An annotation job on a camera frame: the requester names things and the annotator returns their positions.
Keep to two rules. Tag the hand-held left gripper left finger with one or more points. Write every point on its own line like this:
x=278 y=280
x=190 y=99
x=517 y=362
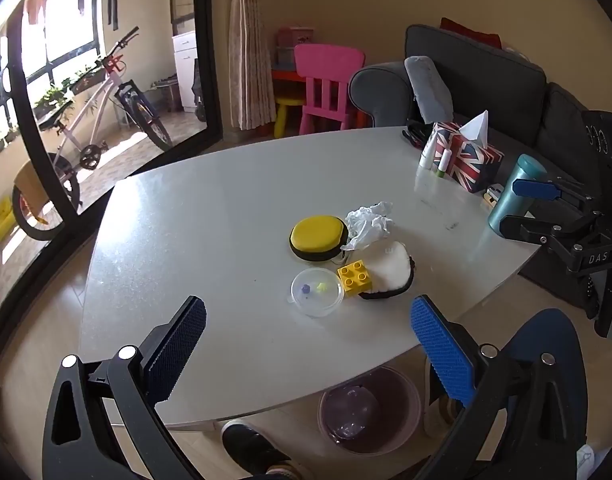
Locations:
x=178 y=345

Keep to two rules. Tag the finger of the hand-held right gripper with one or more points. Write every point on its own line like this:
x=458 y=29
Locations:
x=536 y=188
x=523 y=230

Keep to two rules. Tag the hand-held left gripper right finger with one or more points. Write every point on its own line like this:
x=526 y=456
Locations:
x=443 y=355

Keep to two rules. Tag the pink wastebasket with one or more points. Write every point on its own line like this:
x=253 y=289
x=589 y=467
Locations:
x=396 y=410

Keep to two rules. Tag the yellow toy brick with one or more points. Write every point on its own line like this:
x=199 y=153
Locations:
x=356 y=277

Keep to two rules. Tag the clear round plastic container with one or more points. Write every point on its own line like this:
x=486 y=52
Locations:
x=316 y=296

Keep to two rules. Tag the white tissue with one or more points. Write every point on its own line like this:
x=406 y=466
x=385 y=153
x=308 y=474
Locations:
x=368 y=222

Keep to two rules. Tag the yellow round zip case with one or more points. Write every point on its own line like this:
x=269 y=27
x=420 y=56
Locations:
x=316 y=235

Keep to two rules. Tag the teal thermos bottle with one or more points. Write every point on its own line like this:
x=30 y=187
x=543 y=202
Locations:
x=506 y=212

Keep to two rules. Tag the small white device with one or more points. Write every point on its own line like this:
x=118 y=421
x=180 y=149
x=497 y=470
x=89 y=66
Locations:
x=493 y=194

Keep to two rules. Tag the flag print tissue box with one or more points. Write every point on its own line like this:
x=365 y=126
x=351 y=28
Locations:
x=466 y=157

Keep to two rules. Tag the person's right leg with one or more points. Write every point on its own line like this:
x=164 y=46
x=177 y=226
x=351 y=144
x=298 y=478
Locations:
x=536 y=330

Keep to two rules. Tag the small green-capped tube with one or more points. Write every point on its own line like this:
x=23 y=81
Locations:
x=443 y=165

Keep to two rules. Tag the white cream tube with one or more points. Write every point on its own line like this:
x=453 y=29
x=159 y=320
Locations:
x=428 y=152

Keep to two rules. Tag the person's left shoe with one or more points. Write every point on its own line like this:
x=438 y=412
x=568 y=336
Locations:
x=251 y=447

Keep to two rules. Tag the grey sofa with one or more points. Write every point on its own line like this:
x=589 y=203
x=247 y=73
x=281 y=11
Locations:
x=486 y=70

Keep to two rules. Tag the small black object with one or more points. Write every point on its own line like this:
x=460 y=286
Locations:
x=416 y=135

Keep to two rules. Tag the grey pillow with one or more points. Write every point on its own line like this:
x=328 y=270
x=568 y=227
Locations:
x=428 y=90

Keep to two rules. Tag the red cushion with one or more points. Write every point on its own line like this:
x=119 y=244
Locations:
x=471 y=32

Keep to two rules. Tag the white printed shirt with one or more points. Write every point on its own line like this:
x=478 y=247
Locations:
x=588 y=462

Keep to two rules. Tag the white bicycle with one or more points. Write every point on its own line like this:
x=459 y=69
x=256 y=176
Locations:
x=89 y=156

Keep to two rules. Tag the cardboard box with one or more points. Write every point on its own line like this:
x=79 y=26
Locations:
x=31 y=185

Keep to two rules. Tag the yellow crate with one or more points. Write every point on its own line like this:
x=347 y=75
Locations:
x=0 y=220

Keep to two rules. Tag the pink plastic chair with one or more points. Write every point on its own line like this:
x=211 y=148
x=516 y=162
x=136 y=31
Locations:
x=328 y=65

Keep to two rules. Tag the yellow plastic stool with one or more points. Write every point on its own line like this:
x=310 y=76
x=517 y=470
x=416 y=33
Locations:
x=291 y=102

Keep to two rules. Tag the red children table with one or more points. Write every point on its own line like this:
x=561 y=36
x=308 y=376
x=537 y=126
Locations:
x=286 y=74

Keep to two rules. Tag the white cabinet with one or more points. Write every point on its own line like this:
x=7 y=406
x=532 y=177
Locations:
x=186 y=70

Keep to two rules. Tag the potted balcony plants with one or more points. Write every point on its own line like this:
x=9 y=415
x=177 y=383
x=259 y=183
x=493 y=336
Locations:
x=51 y=97

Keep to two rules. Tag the pink storage box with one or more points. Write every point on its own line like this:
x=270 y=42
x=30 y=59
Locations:
x=296 y=37

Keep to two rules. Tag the beige patterned curtain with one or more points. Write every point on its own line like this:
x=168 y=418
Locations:
x=251 y=60

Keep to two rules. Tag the pink hanging garment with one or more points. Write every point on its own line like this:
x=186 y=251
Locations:
x=35 y=2

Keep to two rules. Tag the black sliding door frame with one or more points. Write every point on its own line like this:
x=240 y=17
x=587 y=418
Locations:
x=206 y=60

